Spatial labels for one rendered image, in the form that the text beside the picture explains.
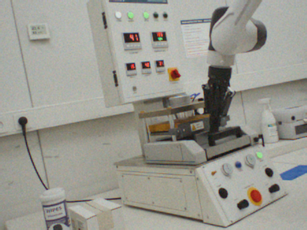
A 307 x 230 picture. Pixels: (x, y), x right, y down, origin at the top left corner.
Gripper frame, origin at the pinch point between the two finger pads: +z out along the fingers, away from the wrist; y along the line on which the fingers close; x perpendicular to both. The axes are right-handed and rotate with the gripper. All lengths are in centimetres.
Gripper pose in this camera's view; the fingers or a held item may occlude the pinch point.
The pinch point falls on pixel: (214, 125)
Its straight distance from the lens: 125.5
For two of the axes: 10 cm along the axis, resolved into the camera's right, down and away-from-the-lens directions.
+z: -0.4, 9.5, 3.1
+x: 7.7, -1.7, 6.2
